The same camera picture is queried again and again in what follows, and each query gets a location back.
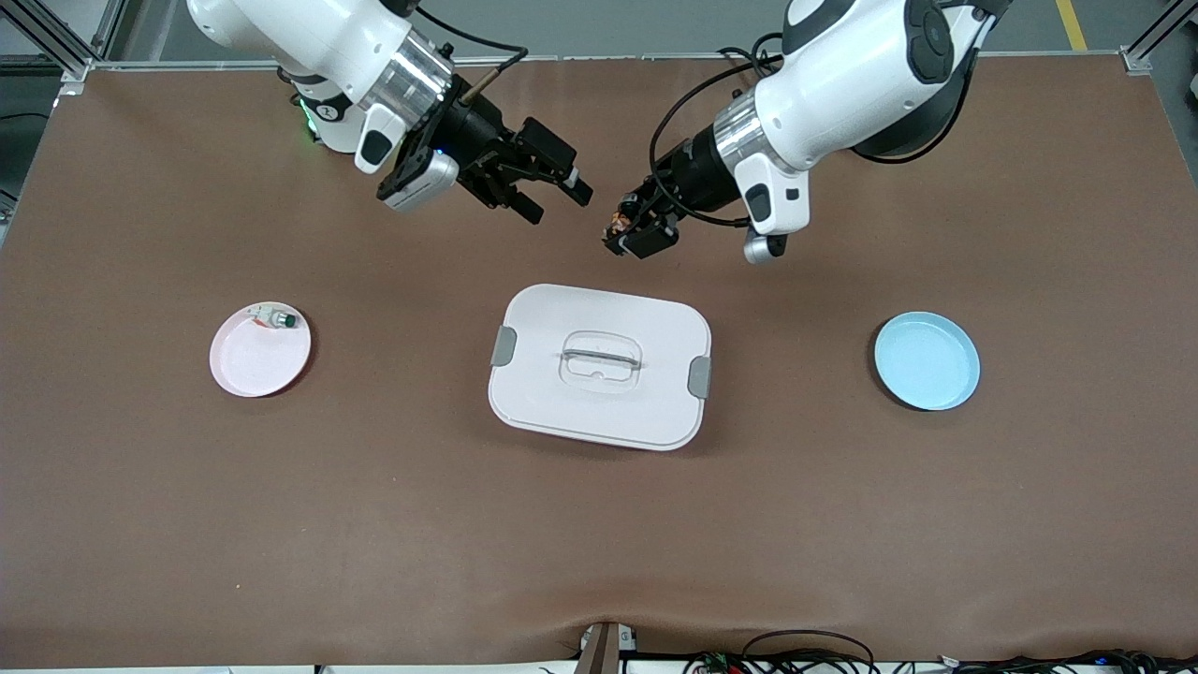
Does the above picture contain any white lidded storage box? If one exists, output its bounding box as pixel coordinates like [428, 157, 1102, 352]
[488, 284, 713, 452]

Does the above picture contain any brown table mat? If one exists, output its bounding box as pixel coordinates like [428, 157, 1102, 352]
[0, 54, 1198, 667]

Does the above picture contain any light blue round plate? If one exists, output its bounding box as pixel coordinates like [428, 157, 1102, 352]
[874, 312, 982, 412]

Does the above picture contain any pink round plate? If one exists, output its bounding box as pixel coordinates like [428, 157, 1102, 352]
[209, 301, 313, 399]

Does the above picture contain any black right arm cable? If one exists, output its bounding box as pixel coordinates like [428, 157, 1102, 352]
[412, 5, 531, 106]

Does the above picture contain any metal table edge rail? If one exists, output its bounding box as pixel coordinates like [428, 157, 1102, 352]
[89, 51, 1138, 74]

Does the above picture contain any black base cable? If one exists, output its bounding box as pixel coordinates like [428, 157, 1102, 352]
[718, 45, 782, 81]

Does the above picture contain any metal table edge bracket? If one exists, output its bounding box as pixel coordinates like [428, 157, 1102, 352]
[574, 621, 639, 674]

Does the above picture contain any aluminium frame profile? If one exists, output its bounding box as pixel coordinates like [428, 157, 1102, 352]
[1121, 0, 1198, 76]
[0, 0, 127, 83]

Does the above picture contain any black looped cable bundle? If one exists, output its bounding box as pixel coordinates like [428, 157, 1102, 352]
[683, 629, 878, 674]

